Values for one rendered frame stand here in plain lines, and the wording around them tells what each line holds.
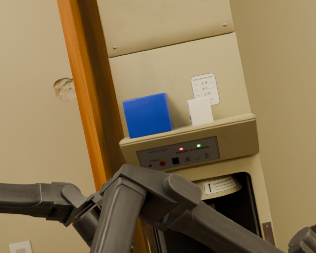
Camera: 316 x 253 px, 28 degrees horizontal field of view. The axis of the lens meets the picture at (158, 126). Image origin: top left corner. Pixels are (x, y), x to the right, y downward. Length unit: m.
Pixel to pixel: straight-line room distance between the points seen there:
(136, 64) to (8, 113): 0.64
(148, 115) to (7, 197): 0.37
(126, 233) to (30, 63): 1.14
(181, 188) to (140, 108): 0.42
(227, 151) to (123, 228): 0.58
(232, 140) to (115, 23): 0.41
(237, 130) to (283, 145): 0.56
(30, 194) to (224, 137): 0.46
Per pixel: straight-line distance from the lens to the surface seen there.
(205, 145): 1.49
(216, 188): 1.60
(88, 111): 1.49
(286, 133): 2.01
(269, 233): 1.61
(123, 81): 1.57
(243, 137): 1.49
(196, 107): 1.47
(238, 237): 1.15
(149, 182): 1.06
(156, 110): 1.45
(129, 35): 1.57
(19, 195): 1.35
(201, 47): 1.56
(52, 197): 1.35
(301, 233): 1.31
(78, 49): 1.49
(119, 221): 1.00
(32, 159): 2.07
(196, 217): 1.10
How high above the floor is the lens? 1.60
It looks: 3 degrees down
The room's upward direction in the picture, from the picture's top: 11 degrees counter-clockwise
